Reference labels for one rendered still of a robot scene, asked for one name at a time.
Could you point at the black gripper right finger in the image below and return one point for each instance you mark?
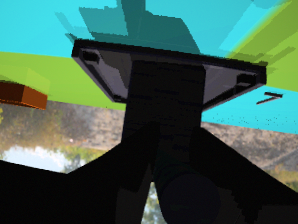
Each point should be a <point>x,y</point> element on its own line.
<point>248,195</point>

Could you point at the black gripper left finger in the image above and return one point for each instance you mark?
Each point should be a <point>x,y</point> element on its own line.
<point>112,189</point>

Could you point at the orange open tray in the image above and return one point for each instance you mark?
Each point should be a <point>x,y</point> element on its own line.
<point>20,94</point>

